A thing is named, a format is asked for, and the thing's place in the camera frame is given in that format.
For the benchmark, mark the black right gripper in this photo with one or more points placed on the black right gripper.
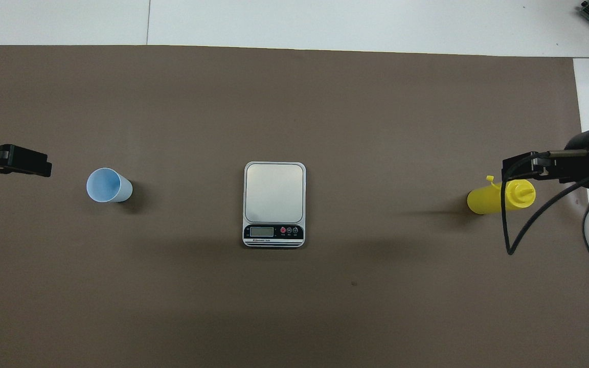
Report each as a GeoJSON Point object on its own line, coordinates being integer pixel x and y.
{"type": "Point", "coordinates": [578, 163]}

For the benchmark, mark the yellow squeeze bottle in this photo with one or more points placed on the yellow squeeze bottle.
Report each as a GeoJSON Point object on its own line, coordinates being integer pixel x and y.
{"type": "Point", "coordinates": [486, 202]}

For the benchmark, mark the light blue plastic cup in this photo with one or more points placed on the light blue plastic cup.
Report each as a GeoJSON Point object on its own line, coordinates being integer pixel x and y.
{"type": "Point", "coordinates": [104, 185]}

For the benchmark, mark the silver digital kitchen scale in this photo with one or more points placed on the silver digital kitchen scale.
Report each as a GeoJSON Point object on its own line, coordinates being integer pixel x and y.
{"type": "Point", "coordinates": [274, 191]}

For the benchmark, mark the brown paper table mat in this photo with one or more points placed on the brown paper table mat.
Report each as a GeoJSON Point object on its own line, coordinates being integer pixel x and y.
{"type": "Point", "coordinates": [294, 112]}

